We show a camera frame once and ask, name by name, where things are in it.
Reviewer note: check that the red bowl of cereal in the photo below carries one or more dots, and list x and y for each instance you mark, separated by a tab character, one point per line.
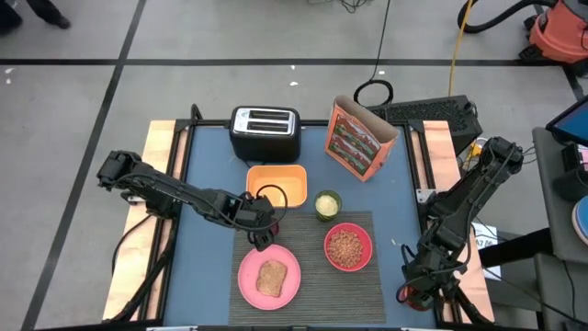
347	248

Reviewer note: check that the red transparent glass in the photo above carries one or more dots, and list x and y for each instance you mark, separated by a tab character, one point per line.
413	301

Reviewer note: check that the black two-slot toaster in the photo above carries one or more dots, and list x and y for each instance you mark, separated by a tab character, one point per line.
265	142

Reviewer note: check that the blue round disc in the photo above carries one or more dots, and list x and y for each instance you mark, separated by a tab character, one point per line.
582	220

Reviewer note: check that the tablet screen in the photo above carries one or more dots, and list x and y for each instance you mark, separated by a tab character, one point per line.
574	122

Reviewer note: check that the orange cereal box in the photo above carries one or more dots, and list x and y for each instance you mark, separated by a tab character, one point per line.
360	142

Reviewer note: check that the green cup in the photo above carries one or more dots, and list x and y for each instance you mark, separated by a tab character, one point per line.
327	205

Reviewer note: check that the black table frame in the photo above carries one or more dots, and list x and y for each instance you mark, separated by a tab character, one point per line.
312	123

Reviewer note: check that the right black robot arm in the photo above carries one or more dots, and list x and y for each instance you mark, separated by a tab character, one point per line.
473	197

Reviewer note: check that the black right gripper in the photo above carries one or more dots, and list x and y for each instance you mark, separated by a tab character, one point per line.
429	273

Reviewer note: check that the pink plate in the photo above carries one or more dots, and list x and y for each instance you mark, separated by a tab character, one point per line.
248	285

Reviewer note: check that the wooden side board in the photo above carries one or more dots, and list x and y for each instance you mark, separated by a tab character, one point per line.
154	151
441	142

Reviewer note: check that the grey woven placemat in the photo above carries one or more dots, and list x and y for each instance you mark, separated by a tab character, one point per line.
331	299

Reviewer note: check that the orange shop vacuum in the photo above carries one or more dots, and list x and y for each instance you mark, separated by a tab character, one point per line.
560	32

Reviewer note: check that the person's shoe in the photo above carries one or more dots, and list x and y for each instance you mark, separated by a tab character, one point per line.
57	20

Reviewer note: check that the brown toast slice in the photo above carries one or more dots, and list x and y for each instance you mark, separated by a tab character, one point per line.
271	278

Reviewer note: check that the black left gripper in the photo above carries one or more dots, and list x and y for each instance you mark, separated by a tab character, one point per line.
255	213

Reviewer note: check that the white paper label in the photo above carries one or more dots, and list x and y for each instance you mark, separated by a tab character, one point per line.
487	239

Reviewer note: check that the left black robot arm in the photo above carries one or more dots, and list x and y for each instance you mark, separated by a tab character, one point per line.
170	193

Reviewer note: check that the yellow plastic container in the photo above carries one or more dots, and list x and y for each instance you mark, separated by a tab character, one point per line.
285	179

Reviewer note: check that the black perforated computer case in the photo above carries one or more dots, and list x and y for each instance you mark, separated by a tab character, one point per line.
432	115

